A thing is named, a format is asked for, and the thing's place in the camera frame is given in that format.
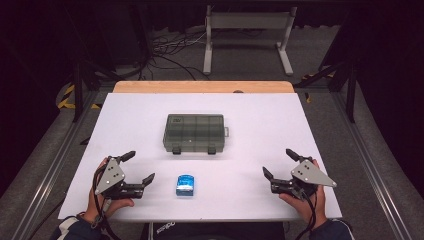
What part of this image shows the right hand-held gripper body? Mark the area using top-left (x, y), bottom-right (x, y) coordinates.
top-left (270, 155), bottom-right (338, 201)

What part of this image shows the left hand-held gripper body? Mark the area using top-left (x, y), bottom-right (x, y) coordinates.
top-left (94, 155), bottom-right (146, 201)

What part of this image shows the small blue plastic case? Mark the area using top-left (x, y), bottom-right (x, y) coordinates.
top-left (175, 173), bottom-right (196, 197)

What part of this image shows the grey translucent storage box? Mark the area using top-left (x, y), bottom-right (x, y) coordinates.
top-left (162, 113), bottom-right (230, 156)

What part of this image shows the person's right hand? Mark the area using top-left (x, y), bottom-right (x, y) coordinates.
top-left (279, 159), bottom-right (328, 231)

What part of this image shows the person's left hand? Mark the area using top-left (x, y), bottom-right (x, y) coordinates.
top-left (83, 157), bottom-right (135, 224)

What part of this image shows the yellow black floor tape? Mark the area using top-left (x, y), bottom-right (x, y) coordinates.
top-left (301, 71), bottom-right (336, 104)
top-left (57, 83), bottom-right (102, 110)

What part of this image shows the person's dark lap clothing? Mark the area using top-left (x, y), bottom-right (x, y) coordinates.
top-left (139, 221), bottom-right (286, 240)

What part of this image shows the black metal stand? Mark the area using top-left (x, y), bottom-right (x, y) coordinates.
top-left (293, 59), bottom-right (360, 124)
top-left (71, 59), bottom-right (118, 123)

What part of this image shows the wooden table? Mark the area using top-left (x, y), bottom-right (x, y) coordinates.
top-left (112, 80), bottom-right (296, 94)

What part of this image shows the white metal stand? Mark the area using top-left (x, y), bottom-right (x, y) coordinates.
top-left (202, 4), bottom-right (298, 77)

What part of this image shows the left hand-held gripper cable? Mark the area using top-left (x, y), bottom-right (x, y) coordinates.
top-left (92, 164), bottom-right (123, 240)

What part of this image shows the hand-held gripper cable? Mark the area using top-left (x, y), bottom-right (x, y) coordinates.
top-left (294, 189), bottom-right (318, 240)
top-left (92, 164), bottom-right (123, 240)

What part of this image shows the right hand-held gripper cable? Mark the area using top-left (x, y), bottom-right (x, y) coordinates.
top-left (294, 189), bottom-right (318, 240)

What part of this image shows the aluminium floor rail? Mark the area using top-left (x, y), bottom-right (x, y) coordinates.
top-left (11, 89), bottom-right (101, 240)
top-left (328, 89), bottom-right (415, 240)

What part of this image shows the bundle of floor cables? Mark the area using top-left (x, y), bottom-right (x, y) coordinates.
top-left (138, 28), bottom-right (211, 82)

